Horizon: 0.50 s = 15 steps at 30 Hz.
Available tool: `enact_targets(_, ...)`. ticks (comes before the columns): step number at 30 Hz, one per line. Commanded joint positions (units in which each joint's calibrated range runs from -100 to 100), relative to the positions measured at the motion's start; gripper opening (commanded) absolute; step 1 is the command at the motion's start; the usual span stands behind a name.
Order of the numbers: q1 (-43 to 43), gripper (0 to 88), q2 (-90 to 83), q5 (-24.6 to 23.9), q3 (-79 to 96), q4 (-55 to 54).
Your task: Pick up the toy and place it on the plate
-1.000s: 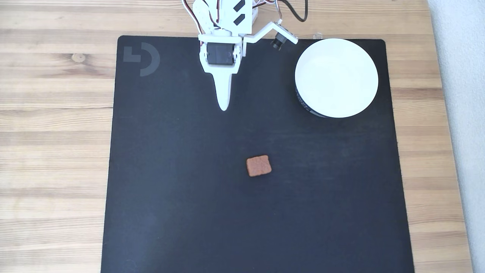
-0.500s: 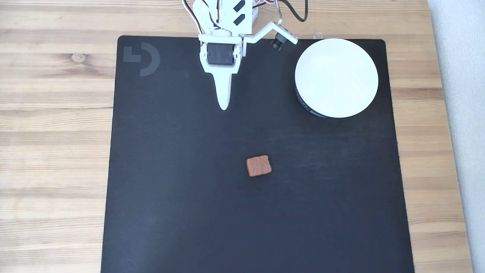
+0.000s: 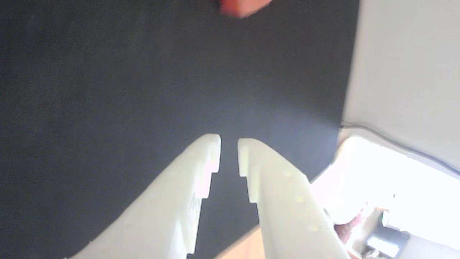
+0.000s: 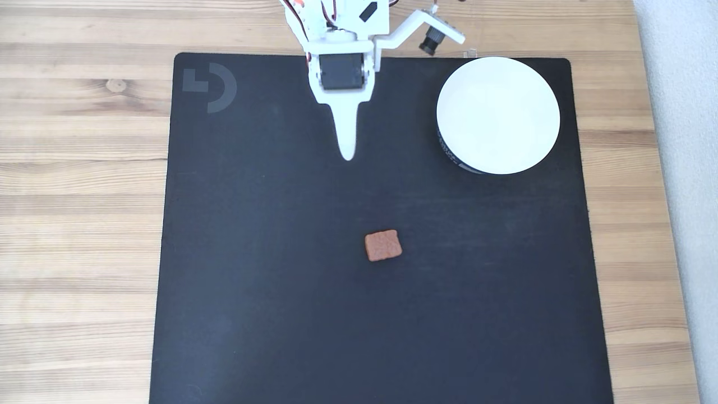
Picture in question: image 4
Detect brown square toy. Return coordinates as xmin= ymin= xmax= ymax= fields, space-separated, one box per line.
xmin=364 ymin=229 xmax=403 ymax=263

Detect white round plate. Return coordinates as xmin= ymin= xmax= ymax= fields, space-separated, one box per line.
xmin=436 ymin=57 xmax=561 ymax=175

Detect black round container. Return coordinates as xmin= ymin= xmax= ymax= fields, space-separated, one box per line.
xmin=436 ymin=127 xmax=486 ymax=175

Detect black desk mat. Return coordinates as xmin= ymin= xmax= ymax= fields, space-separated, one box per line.
xmin=149 ymin=52 xmax=615 ymax=404

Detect red white black servo wires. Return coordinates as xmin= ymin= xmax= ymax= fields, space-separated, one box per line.
xmin=279 ymin=0 xmax=338 ymax=30

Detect wrist camera on white bracket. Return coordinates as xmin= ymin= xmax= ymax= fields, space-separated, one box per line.
xmin=383 ymin=2 xmax=467 ymax=57

